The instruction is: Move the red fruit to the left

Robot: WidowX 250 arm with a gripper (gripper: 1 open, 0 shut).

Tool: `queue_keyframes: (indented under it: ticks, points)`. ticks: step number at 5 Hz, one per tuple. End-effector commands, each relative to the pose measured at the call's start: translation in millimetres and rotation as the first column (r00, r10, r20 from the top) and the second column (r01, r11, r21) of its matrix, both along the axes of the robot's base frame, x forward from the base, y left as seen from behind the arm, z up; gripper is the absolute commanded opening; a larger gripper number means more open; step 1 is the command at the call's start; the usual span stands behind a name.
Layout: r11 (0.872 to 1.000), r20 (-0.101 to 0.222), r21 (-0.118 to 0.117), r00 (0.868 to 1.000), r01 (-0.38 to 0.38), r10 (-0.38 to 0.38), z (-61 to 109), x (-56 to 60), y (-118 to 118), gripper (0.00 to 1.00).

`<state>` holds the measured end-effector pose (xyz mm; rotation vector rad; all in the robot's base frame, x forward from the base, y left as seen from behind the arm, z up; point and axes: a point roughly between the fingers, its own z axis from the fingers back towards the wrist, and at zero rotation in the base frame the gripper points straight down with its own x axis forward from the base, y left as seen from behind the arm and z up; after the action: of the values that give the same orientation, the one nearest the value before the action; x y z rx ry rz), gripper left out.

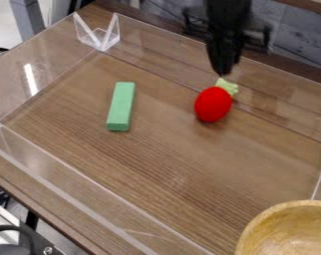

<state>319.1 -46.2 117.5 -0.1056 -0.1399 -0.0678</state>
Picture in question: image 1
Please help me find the wooden bowl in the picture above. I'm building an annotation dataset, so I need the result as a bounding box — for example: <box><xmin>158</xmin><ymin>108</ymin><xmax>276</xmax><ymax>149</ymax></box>
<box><xmin>233</xmin><ymin>200</ymin><xmax>321</xmax><ymax>255</ymax></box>

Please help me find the green rectangular block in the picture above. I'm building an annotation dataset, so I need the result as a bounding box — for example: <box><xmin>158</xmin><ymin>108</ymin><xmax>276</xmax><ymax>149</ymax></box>
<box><xmin>106</xmin><ymin>82</ymin><xmax>136</xmax><ymax>131</ymax></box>

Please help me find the clear acrylic tray enclosure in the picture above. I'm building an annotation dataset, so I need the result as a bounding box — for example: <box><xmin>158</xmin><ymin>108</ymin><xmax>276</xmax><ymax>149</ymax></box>
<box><xmin>0</xmin><ymin>7</ymin><xmax>321</xmax><ymax>255</ymax></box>

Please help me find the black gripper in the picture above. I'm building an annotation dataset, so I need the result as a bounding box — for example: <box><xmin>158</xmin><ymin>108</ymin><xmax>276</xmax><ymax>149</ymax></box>
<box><xmin>181</xmin><ymin>0</ymin><xmax>272</xmax><ymax>77</ymax></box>

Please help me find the black cable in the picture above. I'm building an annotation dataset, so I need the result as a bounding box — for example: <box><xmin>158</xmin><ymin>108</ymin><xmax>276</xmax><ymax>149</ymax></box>
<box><xmin>0</xmin><ymin>224</ymin><xmax>34</xmax><ymax>255</ymax></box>

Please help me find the black metal bracket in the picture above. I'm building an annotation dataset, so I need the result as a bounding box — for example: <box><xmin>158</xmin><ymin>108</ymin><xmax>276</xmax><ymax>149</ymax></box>
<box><xmin>18</xmin><ymin>223</ymin><xmax>65</xmax><ymax>255</ymax></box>

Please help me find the red plush fruit green leaf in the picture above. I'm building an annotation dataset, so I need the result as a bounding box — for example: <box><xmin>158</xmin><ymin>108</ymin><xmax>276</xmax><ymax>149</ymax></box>
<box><xmin>193</xmin><ymin>78</ymin><xmax>237</xmax><ymax>123</ymax></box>

